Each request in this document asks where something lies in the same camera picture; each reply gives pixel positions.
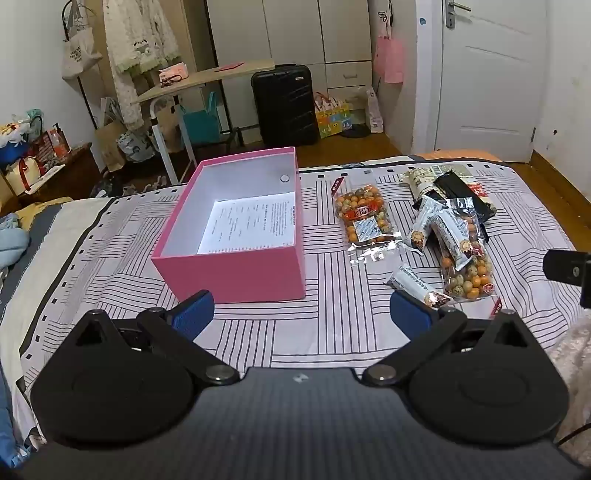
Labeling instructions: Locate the pink cardboard box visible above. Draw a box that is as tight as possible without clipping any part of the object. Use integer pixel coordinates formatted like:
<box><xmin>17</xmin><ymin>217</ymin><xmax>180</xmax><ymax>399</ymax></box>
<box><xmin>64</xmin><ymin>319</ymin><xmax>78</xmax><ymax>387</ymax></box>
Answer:
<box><xmin>151</xmin><ymin>147</ymin><xmax>307</xmax><ymax>304</ymax></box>

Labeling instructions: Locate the teal shopping bag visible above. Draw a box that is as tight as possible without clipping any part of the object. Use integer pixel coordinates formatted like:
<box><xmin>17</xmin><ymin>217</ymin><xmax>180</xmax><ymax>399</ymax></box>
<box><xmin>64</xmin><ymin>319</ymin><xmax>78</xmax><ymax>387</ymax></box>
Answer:
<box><xmin>179</xmin><ymin>91</ymin><xmax>221</xmax><ymax>145</ymax></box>

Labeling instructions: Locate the striped bedsheet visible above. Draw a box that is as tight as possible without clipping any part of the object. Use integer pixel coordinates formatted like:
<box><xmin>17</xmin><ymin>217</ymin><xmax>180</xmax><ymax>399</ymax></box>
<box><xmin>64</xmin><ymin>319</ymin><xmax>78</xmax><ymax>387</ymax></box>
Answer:
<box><xmin>0</xmin><ymin>159</ymin><xmax>591</xmax><ymax>462</ymax></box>

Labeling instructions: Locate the brown paper bag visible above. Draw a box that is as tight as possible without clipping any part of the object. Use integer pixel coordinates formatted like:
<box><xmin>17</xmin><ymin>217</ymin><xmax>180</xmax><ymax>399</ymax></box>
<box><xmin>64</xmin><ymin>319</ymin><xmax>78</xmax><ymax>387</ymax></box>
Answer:
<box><xmin>95</xmin><ymin>99</ymin><xmax>127</xmax><ymax>172</ymax></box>

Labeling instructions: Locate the pink hanging bag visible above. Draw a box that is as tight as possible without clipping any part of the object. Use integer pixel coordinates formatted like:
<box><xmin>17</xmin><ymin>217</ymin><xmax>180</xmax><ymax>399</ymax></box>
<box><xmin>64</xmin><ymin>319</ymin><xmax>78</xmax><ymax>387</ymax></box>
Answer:
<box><xmin>373</xmin><ymin>34</ymin><xmax>404</xmax><ymax>84</ymax></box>

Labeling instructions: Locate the red basket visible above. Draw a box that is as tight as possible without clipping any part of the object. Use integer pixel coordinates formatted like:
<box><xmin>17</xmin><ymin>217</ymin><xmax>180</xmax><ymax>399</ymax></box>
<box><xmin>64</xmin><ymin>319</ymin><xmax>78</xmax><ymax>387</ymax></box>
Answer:
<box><xmin>28</xmin><ymin>127</ymin><xmax>70</xmax><ymax>167</ymax></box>

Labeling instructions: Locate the printed drawstring bag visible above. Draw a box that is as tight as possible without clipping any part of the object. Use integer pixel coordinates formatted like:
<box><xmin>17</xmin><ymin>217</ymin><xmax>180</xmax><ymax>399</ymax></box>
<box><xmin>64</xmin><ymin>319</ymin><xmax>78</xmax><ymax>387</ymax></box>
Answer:
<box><xmin>117</xmin><ymin>131</ymin><xmax>155</xmax><ymax>162</ymax></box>

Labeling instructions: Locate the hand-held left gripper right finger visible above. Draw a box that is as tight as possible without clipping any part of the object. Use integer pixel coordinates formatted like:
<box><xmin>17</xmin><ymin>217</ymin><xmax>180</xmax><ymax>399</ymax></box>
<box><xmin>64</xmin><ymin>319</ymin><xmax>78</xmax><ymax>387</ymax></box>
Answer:
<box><xmin>362</xmin><ymin>290</ymin><xmax>533</xmax><ymax>387</ymax></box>

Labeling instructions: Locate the printed paper sheet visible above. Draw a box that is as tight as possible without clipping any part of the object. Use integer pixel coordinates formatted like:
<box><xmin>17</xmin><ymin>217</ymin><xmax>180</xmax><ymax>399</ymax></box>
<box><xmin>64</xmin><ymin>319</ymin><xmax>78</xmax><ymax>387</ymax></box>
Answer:
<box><xmin>197</xmin><ymin>193</ymin><xmax>296</xmax><ymax>254</ymax></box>

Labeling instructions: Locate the canvas tote bag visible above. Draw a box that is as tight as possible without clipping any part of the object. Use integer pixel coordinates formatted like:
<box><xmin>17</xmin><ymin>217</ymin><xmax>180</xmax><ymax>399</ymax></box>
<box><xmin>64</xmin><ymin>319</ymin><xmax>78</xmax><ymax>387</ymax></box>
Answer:
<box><xmin>61</xmin><ymin>28</ymin><xmax>103</xmax><ymax>80</ymax></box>

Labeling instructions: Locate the orange drink bottle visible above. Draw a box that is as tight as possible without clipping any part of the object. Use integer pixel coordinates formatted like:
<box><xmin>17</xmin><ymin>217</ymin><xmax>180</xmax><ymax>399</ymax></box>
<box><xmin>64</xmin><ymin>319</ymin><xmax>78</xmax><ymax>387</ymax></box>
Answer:
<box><xmin>48</xmin><ymin>129</ymin><xmax>70</xmax><ymax>158</ymax></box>

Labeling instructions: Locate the black suitcase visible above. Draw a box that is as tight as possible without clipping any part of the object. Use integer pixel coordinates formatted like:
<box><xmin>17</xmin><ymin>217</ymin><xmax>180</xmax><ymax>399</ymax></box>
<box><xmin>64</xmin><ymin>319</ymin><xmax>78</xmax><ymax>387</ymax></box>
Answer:
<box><xmin>250</xmin><ymin>64</ymin><xmax>320</xmax><ymax>147</ymax></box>

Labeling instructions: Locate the yellow pillow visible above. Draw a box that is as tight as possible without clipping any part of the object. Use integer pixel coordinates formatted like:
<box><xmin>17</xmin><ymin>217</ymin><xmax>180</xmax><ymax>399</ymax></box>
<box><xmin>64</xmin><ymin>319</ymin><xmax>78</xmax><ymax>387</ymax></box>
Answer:
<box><xmin>14</xmin><ymin>196</ymin><xmax>75</xmax><ymax>232</ymax></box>

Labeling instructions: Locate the white door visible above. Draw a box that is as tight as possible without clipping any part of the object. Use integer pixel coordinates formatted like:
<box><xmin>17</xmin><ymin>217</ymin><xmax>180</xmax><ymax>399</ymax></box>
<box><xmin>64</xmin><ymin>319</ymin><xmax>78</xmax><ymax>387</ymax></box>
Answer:
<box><xmin>434</xmin><ymin>0</ymin><xmax>552</xmax><ymax>163</ymax></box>

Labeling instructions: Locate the pink tissue pack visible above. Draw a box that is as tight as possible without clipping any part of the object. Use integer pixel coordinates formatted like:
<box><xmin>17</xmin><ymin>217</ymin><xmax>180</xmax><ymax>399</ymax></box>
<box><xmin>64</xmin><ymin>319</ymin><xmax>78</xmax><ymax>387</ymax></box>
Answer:
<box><xmin>158</xmin><ymin>62</ymin><xmax>189</xmax><ymax>84</ymax></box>

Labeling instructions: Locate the orange bed cover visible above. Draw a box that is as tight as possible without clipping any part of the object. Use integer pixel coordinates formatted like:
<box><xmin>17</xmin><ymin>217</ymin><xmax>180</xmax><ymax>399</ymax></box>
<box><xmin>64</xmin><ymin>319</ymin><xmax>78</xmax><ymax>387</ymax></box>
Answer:
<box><xmin>416</xmin><ymin>150</ymin><xmax>504</xmax><ymax>163</ymax></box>

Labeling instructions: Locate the black coat rack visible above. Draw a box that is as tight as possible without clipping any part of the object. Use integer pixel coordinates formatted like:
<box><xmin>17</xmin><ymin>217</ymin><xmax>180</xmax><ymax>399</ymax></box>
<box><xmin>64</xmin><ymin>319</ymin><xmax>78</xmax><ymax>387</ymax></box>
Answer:
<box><xmin>60</xmin><ymin>0</ymin><xmax>100</xmax><ymax>131</ymax></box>

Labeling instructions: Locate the light blue cloth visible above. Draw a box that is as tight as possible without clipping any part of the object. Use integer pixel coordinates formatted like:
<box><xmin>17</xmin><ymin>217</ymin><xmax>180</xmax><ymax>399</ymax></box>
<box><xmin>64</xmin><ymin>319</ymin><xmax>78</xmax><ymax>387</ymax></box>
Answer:
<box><xmin>0</xmin><ymin>215</ymin><xmax>31</xmax><ymax>269</ymax></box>

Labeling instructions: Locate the cream snack bag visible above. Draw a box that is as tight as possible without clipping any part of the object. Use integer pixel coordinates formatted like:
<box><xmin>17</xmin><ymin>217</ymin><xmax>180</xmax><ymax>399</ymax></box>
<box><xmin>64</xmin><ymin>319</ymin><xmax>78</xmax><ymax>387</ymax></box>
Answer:
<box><xmin>399</xmin><ymin>162</ymin><xmax>490</xmax><ymax>205</ymax></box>

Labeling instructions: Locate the metal door handle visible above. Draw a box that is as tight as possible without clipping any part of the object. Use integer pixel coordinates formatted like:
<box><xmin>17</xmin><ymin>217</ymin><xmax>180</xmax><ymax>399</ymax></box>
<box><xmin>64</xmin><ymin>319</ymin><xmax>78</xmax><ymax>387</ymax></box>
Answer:
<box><xmin>445</xmin><ymin>0</ymin><xmax>472</xmax><ymax>29</ymax></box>

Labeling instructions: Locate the colourful gift box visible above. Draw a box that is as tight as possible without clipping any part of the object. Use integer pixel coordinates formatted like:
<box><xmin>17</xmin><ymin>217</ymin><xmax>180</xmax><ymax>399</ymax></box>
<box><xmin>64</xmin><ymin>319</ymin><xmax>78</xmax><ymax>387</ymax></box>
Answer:
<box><xmin>314</xmin><ymin>92</ymin><xmax>352</xmax><ymax>138</ymax></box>

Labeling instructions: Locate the cream fluffy cardigan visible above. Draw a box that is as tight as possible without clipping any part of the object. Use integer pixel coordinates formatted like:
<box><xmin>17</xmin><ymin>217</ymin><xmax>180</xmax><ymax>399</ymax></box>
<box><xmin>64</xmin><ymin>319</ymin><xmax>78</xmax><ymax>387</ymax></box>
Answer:
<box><xmin>102</xmin><ymin>0</ymin><xmax>182</xmax><ymax>133</ymax></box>

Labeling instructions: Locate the beige wardrobe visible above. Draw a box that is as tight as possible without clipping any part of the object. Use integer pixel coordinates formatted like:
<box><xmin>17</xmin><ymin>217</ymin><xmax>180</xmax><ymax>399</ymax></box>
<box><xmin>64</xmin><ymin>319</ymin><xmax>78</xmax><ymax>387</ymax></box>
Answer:
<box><xmin>205</xmin><ymin>0</ymin><xmax>372</xmax><ymax>139</ymax></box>

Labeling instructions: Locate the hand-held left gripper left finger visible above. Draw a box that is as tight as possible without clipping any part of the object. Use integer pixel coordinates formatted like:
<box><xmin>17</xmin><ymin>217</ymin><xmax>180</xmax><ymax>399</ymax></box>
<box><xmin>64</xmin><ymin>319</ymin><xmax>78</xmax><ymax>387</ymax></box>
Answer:
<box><xmin>71</xmin><ymin>290</ymin><xmax>241</xmax><ymax>387</ymax></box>

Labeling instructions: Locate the dark wooden nightstand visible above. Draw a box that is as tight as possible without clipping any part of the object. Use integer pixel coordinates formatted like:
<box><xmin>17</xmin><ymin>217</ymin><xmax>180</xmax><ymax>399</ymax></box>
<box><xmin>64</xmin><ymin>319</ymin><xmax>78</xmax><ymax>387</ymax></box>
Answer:
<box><xmin>18</xmin><ymin>142</ymin><xmax>100</xmax><ymax>204</ymax></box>

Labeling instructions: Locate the cream bag with red ribbon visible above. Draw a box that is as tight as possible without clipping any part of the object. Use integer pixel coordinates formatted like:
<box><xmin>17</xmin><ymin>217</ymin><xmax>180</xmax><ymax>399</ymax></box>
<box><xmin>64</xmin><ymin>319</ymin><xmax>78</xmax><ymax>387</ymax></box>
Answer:
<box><xmin>4</xmin><ymin>156</ymin><xmax>47</xmax><ymax>195</ymax></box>

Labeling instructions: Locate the clear bag of coated peanuts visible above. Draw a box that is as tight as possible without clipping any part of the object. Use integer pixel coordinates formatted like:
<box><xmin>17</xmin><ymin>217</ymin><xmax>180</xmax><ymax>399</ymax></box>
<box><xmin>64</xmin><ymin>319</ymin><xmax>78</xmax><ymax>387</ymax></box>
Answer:
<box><xmin>434</xmin><ymin>196</ymin><xmax>504</xmax><ymax>319</ymax></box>
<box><xmin>331</xmin><ymin>175</ymin><xmax>403</xmax><ymax>267</ymax></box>

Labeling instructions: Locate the white plastic bag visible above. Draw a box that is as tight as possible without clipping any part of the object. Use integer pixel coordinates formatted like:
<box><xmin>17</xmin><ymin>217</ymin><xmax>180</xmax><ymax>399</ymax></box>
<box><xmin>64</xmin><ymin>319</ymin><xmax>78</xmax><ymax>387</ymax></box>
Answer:
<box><xmin>366</xmin><ymin>88</ymin><xmax>385</xmax><ymax>134</ymax></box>

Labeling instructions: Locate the white snack bar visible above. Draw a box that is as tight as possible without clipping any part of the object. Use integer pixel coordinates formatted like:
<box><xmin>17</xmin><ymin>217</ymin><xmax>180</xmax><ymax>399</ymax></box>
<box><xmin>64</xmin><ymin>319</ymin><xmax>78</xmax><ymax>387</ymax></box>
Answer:
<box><xmin>436</xmin><ymin>210</ymin><xmax>485</xmax><ymax>271</ymax></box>
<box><xmin>385</xmin><ymin>265</ymin><xmax>455</xmax><ymax>309</ymax></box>
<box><xmin>409</xmin><ymin>196</ymin><xmax>445</xmax><ymax>256</ymax></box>

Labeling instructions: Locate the black snack bag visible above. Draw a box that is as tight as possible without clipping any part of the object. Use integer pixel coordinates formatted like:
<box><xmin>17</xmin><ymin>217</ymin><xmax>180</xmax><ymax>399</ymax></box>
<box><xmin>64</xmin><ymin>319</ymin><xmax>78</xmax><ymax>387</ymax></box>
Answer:
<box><xmin>434</xmin><ymin>171</ymin><xmax>498</xmax><ymax>232</ymax></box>

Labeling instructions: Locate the black cable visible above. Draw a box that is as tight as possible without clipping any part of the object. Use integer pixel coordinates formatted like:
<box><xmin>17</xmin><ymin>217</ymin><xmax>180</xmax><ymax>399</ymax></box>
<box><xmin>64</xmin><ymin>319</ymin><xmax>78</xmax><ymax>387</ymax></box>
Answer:
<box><xmin>556</xmin><ymin>422</ymin><xmax>591</xmax><ymax>448</ymax></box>

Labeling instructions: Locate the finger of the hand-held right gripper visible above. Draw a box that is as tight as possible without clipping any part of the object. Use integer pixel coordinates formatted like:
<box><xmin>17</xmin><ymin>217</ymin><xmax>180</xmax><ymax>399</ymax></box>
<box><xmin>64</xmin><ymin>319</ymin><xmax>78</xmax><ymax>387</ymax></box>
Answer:
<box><xmin>542</xmin><ymin>249</ymin><xmax>591</xmax><ymax>308</ymax></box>

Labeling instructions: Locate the wooden folding table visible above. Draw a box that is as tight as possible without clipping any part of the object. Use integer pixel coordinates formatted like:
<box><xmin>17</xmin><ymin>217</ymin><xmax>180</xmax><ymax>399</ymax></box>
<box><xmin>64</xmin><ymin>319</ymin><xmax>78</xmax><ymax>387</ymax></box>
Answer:
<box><xmin>136</xmin><ymin>59</ymin><xmax>276</xmax><ymax>185</ymax></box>

